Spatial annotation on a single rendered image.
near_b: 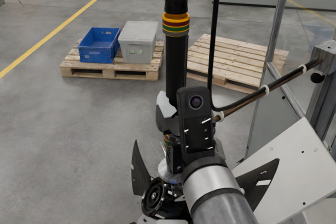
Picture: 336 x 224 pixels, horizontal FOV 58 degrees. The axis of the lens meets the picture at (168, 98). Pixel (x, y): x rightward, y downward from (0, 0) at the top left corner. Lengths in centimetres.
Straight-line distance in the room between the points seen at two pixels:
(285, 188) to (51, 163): 220
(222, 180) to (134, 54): 332
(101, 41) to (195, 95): 394
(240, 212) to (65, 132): 278
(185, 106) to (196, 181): 10
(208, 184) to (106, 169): 228
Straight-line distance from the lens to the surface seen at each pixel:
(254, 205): 69
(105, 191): 252
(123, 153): 277
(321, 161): 96
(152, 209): 93
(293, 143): 103
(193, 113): 44
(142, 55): 366
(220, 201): 39
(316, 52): 104
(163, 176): 69
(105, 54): 375
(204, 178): 41
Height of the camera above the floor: 198
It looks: 36 degrees down
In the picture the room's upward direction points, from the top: straight up
